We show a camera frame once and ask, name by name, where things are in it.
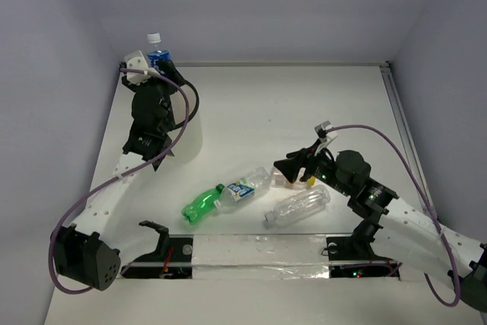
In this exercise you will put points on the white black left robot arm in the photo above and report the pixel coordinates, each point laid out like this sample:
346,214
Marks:
84,252

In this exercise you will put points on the white bin with black rim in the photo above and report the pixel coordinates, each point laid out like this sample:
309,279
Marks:
190,144

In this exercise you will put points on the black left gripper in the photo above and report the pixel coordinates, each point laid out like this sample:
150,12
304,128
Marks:
160,74

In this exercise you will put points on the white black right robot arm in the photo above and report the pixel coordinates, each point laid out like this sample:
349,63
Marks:
392,228

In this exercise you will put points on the blue-label bottle white cap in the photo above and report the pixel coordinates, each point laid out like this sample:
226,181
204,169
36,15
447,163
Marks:
156,53

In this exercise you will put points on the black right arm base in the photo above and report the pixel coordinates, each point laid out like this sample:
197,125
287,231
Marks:
352,257

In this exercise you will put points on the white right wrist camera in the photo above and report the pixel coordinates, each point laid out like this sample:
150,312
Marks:
326,135

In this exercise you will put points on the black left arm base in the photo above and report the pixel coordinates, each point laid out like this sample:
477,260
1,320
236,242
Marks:
171,257

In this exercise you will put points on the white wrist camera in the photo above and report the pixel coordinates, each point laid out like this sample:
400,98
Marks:
326,135
137,61

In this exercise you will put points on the green plastic bottle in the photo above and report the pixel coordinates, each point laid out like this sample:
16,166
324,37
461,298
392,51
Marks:
203,204

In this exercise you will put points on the aluminium rail on right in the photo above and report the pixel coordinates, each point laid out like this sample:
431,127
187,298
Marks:
411,154

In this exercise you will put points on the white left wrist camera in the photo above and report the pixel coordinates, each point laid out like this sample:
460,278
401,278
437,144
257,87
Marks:
137,61

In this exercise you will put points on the green-white label clear bottle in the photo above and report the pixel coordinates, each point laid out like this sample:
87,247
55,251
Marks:
246,189

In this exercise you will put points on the clear unlabelled plastic bottle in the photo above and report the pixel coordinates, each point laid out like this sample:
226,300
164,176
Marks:
298,207

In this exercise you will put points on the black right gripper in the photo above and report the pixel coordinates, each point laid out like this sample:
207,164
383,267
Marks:
298,159

